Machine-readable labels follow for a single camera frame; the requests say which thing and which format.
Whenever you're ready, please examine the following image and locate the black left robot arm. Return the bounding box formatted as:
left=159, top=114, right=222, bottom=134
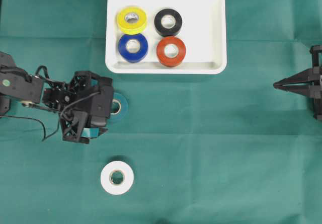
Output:
left=1, top=52, right=114, bottom=144

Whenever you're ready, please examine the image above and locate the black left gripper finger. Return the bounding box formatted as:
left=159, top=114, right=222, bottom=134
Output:
left=97, top=127, right=108, bottom=136

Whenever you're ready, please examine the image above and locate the blue tape roll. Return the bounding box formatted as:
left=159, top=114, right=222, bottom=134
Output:
left=118, top=33, right=148, bottom=63

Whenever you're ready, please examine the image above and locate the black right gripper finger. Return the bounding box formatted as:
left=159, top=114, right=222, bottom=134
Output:
left=273, top=68, right=312, bottom=86
left=273, top=84, right=312, bottom=98

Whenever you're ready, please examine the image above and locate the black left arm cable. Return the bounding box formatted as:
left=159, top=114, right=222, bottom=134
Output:
left=0, top=65, right=101, bottom=142

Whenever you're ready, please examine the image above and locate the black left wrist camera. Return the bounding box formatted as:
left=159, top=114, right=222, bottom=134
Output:
left=89, top=77, right=114, bottom=127

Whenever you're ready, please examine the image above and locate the red tape roll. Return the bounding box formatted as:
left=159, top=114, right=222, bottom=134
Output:
left=156, top=36, right=186, bottom=67

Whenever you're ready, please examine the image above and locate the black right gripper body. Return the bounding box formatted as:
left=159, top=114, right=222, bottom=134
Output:
left=309, top=45, right=321, bottom=120

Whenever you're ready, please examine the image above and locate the white tape roll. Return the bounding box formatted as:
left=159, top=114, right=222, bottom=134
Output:
left=100, top=161, right=134, bottom=195

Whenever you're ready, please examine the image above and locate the green tape roll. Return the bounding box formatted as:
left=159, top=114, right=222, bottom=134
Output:
left=109, top=92, right=128, bottom=123

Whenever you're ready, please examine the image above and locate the white plastic case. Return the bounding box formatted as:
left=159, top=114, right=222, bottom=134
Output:
left=105, top=0, right=227, bottom=74

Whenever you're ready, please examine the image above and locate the black tape roll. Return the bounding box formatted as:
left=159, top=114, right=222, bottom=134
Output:
left=154, top=9, right=183, bottom=37

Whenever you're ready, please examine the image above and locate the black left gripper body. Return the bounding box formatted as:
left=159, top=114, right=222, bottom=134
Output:
left=42, top=71, right=102, bottom=144

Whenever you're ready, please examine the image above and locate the yellow tape roll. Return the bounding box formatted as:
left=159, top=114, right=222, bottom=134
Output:
left=116, top=7, right=147, bottom=35

